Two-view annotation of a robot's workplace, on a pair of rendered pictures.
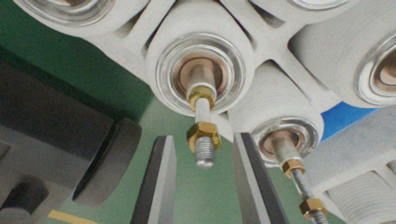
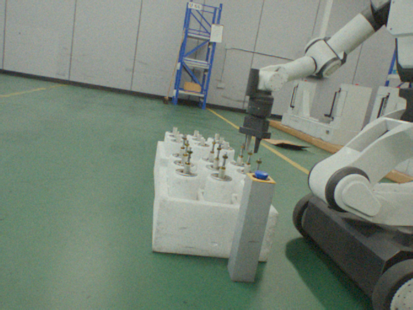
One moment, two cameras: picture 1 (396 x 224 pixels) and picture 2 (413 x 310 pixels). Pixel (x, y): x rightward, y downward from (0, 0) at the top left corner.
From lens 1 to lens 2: 1.22 m
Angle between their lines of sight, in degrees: 51
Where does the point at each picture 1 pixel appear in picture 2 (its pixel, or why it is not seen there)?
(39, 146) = (320, 206)
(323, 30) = not seen: hidden behind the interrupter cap
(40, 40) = (311, 267)
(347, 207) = (230, 157)
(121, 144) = (298, 207)
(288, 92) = (230, 171)
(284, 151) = (239, 160)
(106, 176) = (309, 196)
